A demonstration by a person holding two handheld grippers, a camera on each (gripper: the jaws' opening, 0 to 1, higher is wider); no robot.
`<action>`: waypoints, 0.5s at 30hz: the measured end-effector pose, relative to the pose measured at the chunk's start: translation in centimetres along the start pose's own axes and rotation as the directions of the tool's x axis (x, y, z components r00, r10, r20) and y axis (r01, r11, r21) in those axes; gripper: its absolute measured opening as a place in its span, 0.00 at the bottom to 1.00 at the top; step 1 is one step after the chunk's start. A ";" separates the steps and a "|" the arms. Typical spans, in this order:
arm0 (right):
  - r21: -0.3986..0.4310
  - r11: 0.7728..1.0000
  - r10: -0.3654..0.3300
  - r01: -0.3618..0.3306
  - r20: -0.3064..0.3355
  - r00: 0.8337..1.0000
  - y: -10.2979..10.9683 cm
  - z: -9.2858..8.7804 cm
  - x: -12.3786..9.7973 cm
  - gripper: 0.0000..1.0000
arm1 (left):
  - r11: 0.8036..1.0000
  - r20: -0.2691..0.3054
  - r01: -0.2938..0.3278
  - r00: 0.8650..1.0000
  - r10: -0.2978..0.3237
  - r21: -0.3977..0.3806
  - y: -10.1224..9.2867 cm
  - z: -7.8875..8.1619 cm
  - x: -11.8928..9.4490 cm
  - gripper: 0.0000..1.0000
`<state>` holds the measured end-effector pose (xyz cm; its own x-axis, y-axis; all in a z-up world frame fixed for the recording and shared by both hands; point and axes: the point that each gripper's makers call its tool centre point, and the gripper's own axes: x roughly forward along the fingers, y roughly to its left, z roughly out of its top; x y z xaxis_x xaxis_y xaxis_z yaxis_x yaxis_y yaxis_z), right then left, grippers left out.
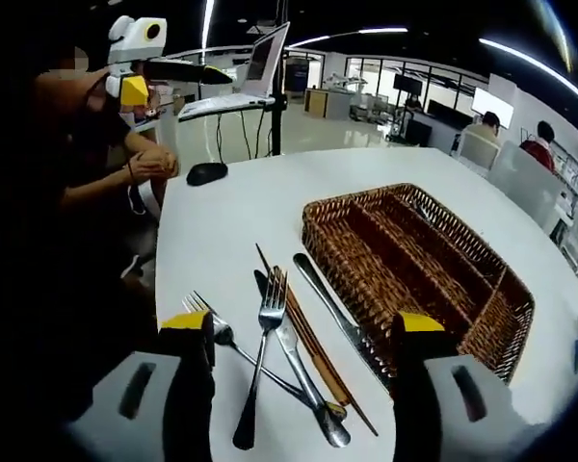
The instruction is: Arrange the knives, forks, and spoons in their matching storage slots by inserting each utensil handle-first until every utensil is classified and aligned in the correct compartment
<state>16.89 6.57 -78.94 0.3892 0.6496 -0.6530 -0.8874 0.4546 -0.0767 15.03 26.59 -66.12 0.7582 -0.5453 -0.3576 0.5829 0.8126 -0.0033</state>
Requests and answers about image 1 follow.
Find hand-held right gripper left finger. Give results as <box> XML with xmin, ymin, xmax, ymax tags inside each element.
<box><xmin>65</xmin><ymin>311</ymin><xmax>218</xmax><ymax>462</ymax></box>

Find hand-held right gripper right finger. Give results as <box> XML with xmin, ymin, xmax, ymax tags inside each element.
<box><xmin>389</xmin><ymin>311</ymin><xmax>526</xmax><ymax>462</ymax></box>

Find steel fork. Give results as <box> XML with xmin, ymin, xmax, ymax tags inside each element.
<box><xmin>181</xmin><ymin>290</ymin><xmax>319</xmax><ymax>410</ymax></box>
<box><xmin>232</xmin><ymin>266</ymin><xmax>289</xmax><ymax>452</ymax></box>

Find brown wicker storage tray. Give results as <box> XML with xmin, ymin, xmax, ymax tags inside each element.
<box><xmin>302</xmin><ymin>182</ymin><xmax>536</xmax><ymax>386</ymax></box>

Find steel spoon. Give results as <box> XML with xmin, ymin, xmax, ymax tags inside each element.
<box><xmin>411</xmin><ymin>196</ymin><xmax>437</xmax><ymax>227</ymax></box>

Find ceiling light strip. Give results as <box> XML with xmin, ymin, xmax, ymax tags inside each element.
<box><xmin>479</xmin><ymin>37</ymin><xmax>578</xmax><ymax>112</ymax></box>
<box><xmin>288</xmin><ymin>26</ymin><xmax>409</xmax><ymax>49</ymax></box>
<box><xmin>200</xmin><ymin>0</ymin><xmax>216</xmax><ymax>49</ymax></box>

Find white laptop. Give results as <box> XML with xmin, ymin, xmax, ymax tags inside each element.
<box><xmin>177</xmin><ymin>21</ymin><xmax>291</xmax><ymax>122</ymax></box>

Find black computer mouse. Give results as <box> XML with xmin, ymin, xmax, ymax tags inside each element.
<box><xmin>186</xmin><ymin>162</ymin><xmax>229</xmax><ymax>187</ymax></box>

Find black tripod stand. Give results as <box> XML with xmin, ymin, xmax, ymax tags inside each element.
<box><xmin>269</xmin><ymin>0</ymin><xmax>290</xmax><ymax>158</ymax></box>

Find dark blue standing banner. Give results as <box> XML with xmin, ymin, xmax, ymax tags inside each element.
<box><xmin>284</xmin><ymin>57</ymin><xmax>310</xmax><ymax>92</ymax></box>

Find person's black clothed body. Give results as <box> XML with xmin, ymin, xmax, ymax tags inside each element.
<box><xmin>0</xmin><ymin>119</ymin><xmax>160</xmax><ymax>424</ymax></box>

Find light wooden counter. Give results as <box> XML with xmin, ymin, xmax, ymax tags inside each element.
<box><xmin>303</xmin><ymin>88</ymin><xmax>353</xmax><ymax>120</ymax></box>

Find black monitor on stand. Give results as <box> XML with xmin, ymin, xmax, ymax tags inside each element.
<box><xmin>393</xmin><ymin>73</ymin><xmax>424</xmax><ymax>141</ymax></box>

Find black desk monitor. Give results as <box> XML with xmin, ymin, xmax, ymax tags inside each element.
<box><xmin>426</xmin><ymin>99</ymin><xmax>473</xmax><ymax>129</ymax></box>

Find white display screen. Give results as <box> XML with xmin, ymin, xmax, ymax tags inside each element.
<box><xmin>470</xmin><ymin>86</ymin><xmax>515</xmax><ymax>130</ymax></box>

